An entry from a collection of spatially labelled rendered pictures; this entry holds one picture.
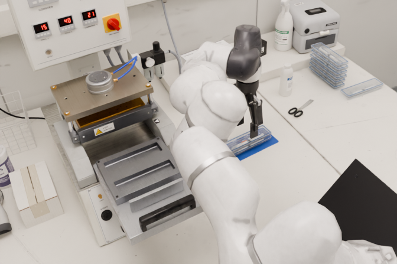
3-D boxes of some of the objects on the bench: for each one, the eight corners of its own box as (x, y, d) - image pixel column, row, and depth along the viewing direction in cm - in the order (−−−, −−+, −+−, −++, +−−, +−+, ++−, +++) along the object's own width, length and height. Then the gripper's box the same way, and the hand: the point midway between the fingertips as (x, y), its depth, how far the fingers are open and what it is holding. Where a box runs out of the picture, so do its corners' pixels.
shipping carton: (16, 190, 151) (7, 172, 146) (54, 177, 155) (47, 159, 149) (23, 230, 138) (14, 211, 132) (64, 215, 142) (57, 196, 136)
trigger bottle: (277, 41, 211) (281, -8, 196) (293, 45, 208) (298, -6, 192) (270, 49, 206) (273, -1, 190) (286, 54, 202) (291, 3, 186)
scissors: (297, 119, 172) (297, 117, 172) (286, 113, 176) (286, 111, 175) (317, 103, 180) (318, 101, 180) (306, 97, 183) (306, 96, 183)
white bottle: (277, 95, 185) (279, 66, 176) (280, 88, 189) (282, 60, 180) (289, 97, 184) (292, 68, 174) (292, 91, 187) (295, 62, 178)
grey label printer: (276, 32, 218) (277, 0, 207) (311, 25, 222) (315, -8, 212) (300, 56, 200) (304, 22, 189) (339, 47, 204) (344, 13, 193)
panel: (106, 244, 132) (85, 189, 127) (194, 203, 142) (178, 150, 137) (107, 247, 130) (87, 191, 125) (196, 205, 140) (181, 152, 135)
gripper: (220, 67, 149) (222, 119, 163) (257, 96, 135) (255, 150, 149) (238, 59, 152) (238, 111, 166) (276, 88, 138) (273, 142, 152)
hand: (246, 124), depth 156 cm, fingers open, 8 cm apart
